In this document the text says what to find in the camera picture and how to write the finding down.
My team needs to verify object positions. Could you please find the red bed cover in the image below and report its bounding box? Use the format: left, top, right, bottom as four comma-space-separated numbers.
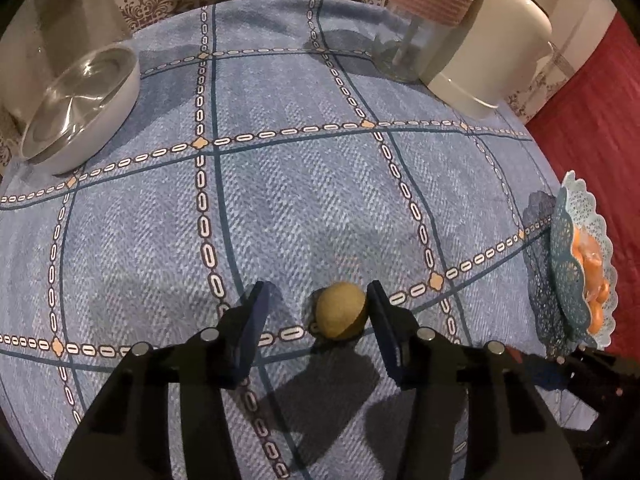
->
527, 15, 640, 360

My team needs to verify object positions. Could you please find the small greenish fruit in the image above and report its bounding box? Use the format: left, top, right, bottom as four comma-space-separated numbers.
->
314, 282, 367, 340

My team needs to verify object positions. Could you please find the steel bowl white rim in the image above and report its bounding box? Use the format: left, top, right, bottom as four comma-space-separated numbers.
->
21, 44, 141, 176

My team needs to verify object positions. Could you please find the white thermos jug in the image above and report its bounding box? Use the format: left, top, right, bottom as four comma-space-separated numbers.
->
421, 0, 558, 119

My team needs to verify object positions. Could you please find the plastic bag of orange pieces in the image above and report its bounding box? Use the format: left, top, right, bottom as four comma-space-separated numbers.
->
572, 228, 603, 295

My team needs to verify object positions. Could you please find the glass kettle with lid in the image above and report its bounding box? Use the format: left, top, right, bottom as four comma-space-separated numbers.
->
1, 0, 131, 133

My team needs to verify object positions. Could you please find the pink lidded glass jar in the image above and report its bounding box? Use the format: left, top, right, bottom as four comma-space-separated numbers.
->
372, 0, 474, 82

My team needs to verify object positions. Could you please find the light blue lattice basket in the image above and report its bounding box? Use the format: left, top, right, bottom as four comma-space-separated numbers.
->
551, 170, 618, 350

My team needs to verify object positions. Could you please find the large orange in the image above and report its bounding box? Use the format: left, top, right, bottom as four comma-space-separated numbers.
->
588, 280, 611, 335

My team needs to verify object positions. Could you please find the blue patterned tablecloth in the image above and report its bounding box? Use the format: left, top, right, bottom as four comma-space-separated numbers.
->
1, 0, 574, 479

